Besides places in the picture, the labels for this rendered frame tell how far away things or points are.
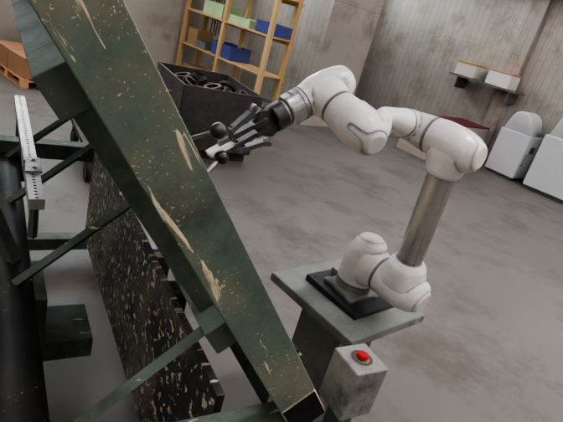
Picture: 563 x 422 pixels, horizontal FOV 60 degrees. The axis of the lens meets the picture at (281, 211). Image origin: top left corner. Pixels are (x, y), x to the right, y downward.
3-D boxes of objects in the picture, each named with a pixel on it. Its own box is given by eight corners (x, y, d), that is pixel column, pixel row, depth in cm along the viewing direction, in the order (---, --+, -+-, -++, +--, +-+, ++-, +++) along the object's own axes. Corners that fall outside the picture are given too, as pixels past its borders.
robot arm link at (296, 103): (290, 83, 132) (271, 93, 131) (307, 91, 125) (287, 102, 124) (299, 111, 138) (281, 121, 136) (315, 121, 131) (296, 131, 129)
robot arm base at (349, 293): (345, 270, 228) (349, 259, 225) (378, 298, 213) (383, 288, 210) (317, 274, 216) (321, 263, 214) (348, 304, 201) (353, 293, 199)
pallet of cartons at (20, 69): (13, 88, 628) (15, 35, 603) (-10, 65, 701) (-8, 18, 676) (76, 93, 683) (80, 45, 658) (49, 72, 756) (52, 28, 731)
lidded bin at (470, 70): (482, 81, 992) (487, 68, 982) (472, 79, 966) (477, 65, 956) (462, 74, 1023) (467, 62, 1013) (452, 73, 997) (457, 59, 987)
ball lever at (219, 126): (173, 155, 109) (228, 140, 106) (165, 141, 107) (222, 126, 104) (176, 146, 112) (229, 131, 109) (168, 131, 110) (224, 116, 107)
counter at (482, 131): (476, 160, 1008) (490, 128, 983) (421, 159, 875) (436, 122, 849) (450, 148, 1051) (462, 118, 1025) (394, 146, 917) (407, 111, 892)
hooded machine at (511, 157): (524, 181, 938) (554, 119, 892) (512, 182, 901) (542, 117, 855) (495, 168, 979) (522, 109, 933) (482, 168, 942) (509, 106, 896)
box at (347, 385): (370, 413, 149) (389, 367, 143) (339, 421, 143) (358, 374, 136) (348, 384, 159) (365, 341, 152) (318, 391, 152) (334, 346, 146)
